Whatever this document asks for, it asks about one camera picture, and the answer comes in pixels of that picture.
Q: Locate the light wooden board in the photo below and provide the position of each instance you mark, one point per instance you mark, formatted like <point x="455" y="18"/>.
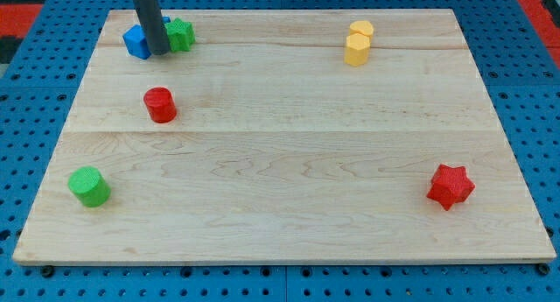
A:
<point x="283" y="154"/>

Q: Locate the yellow hexagon block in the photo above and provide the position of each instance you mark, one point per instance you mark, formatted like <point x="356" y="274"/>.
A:
<point x="357" y="49"/>

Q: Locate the red cylinder block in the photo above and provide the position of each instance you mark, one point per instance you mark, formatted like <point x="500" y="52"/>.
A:
<point x="160" y="105"/>

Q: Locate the yellow heart block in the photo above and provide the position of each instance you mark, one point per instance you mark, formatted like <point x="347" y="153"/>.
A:
<point x="362" y="27"/>

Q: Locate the green star block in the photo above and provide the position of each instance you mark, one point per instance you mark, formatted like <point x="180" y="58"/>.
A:
<point x="181" y="35"/>

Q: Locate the red star block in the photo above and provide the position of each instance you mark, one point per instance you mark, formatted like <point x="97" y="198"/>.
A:
<point x="450" y="185"/>

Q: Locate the blue cube block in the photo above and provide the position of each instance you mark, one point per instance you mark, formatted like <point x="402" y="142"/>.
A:
<point x="136" y="43"/>

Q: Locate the green cylinder block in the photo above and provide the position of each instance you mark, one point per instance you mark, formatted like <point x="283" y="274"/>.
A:
<point x="89" y="187"/>

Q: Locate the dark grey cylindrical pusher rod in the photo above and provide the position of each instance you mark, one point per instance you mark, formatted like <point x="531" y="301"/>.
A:
<point x="151" y="20"/>

